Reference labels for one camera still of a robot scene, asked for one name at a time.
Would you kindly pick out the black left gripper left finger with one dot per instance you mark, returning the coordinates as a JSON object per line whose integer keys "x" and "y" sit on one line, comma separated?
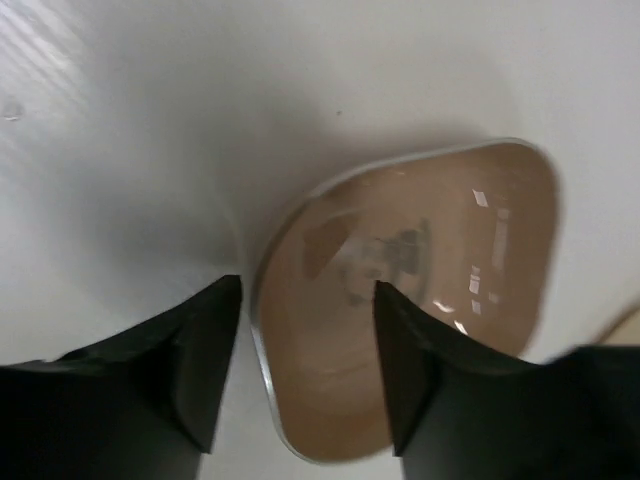
{"x": 142, "y": 404}

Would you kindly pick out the brown panda plate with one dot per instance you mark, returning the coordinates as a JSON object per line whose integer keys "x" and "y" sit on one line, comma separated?
{"x": 466, "y": 234}

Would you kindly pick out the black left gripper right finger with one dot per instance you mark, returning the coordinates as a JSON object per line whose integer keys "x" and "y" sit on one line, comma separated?
{"x": 458, "y": 409}

